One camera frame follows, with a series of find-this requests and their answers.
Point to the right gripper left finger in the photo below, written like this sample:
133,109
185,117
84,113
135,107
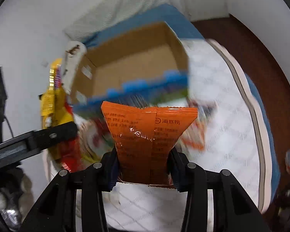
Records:
55,209

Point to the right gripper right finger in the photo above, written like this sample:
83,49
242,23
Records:
234,210

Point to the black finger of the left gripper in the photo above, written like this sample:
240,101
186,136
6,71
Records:
27,145

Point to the yellow snack bag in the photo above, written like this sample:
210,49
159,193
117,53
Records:
54,107

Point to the orange snack packet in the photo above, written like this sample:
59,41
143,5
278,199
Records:
144,137

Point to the white floral quilt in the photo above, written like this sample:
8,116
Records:
232,132

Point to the bear print pillow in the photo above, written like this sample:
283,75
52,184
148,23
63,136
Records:
71,58

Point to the cardboard milk box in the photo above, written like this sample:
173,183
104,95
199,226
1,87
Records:
144,53

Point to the grey pillow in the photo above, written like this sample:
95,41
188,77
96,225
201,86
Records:
107,13

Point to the blue bed sheet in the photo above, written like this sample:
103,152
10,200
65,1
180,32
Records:
166,13

